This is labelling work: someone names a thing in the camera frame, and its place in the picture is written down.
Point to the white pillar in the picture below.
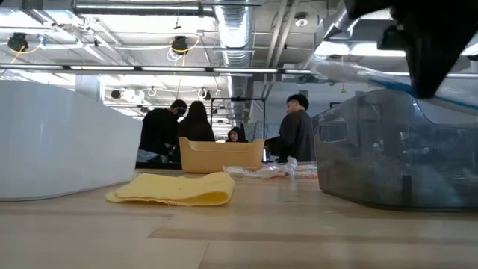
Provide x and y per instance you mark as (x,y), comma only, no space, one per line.
(89,84)

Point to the yellow cloth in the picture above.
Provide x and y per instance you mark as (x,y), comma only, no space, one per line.
(179,190)

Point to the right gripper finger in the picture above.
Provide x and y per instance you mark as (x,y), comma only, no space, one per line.
(429,67)

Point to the long ceiling light rail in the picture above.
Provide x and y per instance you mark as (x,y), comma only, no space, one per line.
(149,68)

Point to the white plastic bin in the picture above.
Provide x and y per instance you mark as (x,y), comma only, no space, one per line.
(67,142)

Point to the black background rig frame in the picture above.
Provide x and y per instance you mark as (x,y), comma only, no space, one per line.
(239,99)

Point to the grey translucent plastic bin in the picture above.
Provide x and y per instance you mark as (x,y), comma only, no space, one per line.
(373,168)

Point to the wide silver spiral duct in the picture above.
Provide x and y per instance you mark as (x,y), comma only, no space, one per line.
(235,30)

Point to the person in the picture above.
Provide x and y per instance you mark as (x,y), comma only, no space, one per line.
(196,123)
(158,130)
(297,130)
(236,135)

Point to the black aluminium table frame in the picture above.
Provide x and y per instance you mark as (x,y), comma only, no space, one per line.
(157,165)

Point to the dark toothbrush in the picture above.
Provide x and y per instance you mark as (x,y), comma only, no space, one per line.
(287,166)

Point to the bright ceiling light panel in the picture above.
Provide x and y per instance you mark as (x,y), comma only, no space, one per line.
(358,49)

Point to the narrow silver spiral duct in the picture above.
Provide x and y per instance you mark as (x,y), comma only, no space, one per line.
(317,60)

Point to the orange plastic bin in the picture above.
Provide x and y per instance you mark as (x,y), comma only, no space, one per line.
(220,157)

